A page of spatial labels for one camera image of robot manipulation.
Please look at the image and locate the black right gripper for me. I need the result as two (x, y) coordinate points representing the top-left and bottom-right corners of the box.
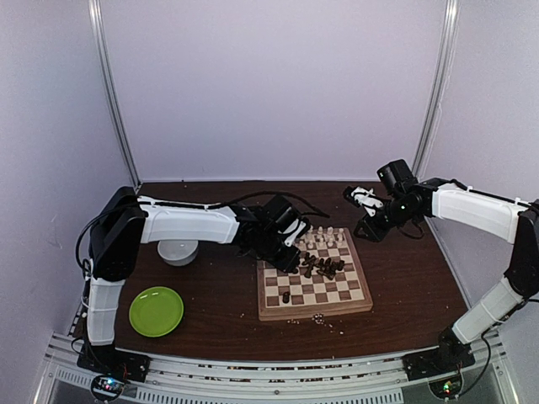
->
(354, 196), (419, 242)

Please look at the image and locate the dark rook chess piece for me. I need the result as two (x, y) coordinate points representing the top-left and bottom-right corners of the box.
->
(282, 291), (291, 304)

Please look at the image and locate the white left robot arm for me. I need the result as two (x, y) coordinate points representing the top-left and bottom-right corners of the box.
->
(75, 187), (311, 374)

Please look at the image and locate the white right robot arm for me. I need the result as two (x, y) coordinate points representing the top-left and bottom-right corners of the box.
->
(344, 178), (538, 372)

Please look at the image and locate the wooden chess board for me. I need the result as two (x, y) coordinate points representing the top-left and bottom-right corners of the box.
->
(257, 226), (373, 322)

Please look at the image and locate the white ceramic bowl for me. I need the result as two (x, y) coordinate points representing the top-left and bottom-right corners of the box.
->
(157, 240), (199, 267)

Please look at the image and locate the green plate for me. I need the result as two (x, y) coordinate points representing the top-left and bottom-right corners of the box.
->
(129, 286), (184, 338)

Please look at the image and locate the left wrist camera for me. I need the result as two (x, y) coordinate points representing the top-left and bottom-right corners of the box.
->
(280, 217), (311, 247)

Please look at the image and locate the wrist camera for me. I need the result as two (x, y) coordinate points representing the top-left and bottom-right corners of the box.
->
(280, 217), (311, 247)
(343, 186), (384, 218)

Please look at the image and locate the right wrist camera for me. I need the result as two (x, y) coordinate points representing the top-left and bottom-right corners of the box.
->
(343, 186), (384, 218)

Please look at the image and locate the right aluminium corner post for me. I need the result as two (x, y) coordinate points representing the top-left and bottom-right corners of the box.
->
(412, 0), (460, 178)

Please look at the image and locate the aluminium front frame rail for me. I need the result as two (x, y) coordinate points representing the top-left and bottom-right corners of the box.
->
(41, 327), (506, 404)

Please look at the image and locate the aluminium corner frame post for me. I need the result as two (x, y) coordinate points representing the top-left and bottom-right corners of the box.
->
(88, 0), (142, 190)

